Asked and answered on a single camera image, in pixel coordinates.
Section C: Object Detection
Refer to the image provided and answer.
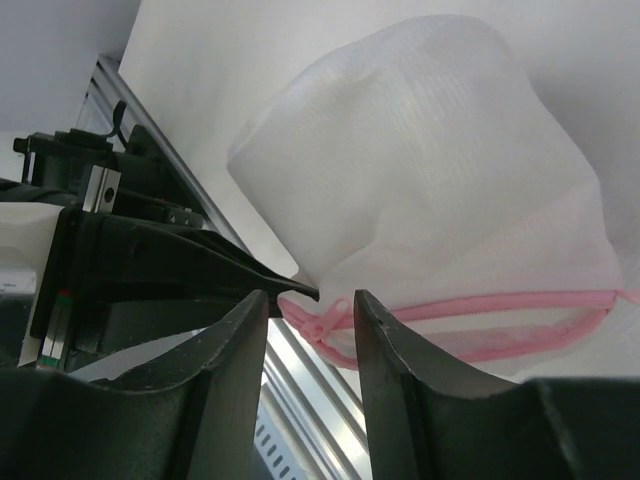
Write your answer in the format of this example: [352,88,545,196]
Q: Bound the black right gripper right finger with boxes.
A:
[354,290,639,479]

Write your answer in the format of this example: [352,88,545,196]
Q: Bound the aluminium mounting rail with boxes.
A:
[74,53,374,480]

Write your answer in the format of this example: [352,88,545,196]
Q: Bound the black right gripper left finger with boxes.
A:
[1,290,269,479]

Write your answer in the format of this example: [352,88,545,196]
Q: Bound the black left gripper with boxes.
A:
[18,166,319,370]

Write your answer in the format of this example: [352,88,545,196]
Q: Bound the white slotted cable duct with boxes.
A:
[250,393,307,480]

